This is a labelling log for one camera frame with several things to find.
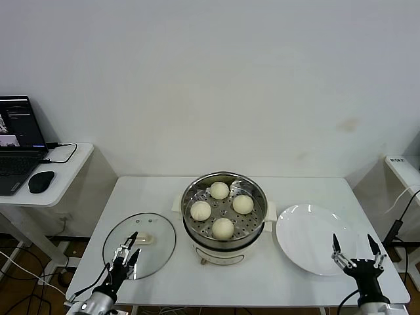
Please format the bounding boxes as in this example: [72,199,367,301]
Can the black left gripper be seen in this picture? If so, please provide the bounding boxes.
[93,231,142,296]

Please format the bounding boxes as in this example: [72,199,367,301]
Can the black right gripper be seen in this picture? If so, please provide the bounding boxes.
[331,233,387,305]

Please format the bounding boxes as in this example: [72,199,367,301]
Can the round glass pot lid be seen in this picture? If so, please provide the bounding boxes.
[102,212,178,280]

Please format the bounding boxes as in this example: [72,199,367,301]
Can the white steamed baozi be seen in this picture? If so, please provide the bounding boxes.
[190,200,213,222]
[211,217,236,240]
[209,181,230,200]
[232,194,255,215]

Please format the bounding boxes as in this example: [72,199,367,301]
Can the stainless steel steamer basket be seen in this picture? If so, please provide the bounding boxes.
[172,170,279,253]

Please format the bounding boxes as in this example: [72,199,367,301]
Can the round white plate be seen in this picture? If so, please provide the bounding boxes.
[275,203,358,276]

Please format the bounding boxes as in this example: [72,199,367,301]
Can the cream electric cooker pot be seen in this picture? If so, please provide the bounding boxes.
[186,220,274,266]

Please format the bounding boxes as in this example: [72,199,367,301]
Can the white rounded side table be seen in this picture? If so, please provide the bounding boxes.
[0,142,119,283]

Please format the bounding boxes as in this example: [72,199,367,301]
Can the black computer mouse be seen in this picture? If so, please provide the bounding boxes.
[28,170,56,194]

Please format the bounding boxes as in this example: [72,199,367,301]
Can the dark grey open laptop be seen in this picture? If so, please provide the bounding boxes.
[0,94,50,197]

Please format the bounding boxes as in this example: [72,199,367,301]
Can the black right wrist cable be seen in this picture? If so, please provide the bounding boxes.
[337,290,362,315]

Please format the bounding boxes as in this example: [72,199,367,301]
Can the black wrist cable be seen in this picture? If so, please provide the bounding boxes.
[64,262,111,305]
[337,290,362,315]

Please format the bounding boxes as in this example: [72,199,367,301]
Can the black cable with inline box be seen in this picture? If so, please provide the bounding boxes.
[382,190,420,293]

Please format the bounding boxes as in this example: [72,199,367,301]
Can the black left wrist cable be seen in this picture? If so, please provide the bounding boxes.
[64,262,111,305]

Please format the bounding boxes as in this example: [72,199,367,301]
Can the thin white cables under table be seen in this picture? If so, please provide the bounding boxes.
[140,306,186,315]

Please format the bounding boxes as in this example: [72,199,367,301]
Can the white desk cable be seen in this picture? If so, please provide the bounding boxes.
[384,183,420,215]

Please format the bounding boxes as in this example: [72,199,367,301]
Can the black floor cable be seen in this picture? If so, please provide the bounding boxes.
[0,241,72,315]

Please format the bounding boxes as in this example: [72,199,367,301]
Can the white floor cable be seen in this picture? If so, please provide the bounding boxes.
[0,251,68,295]

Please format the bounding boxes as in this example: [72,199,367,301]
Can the black laptop cable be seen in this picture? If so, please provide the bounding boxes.
[41,140,79,164]

